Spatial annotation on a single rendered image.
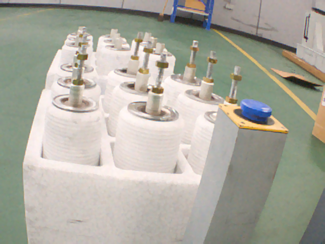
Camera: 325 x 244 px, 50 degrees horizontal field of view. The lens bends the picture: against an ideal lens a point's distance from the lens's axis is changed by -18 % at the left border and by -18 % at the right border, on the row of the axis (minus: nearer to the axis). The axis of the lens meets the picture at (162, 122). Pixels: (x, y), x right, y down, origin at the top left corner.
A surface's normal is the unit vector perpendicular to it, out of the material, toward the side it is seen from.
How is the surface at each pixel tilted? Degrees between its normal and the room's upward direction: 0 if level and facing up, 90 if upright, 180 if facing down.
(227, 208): 90
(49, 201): 90
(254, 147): 90
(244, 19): 90
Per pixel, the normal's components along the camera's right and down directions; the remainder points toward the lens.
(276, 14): 0.00, 0.32
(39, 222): 0.20, 0.35
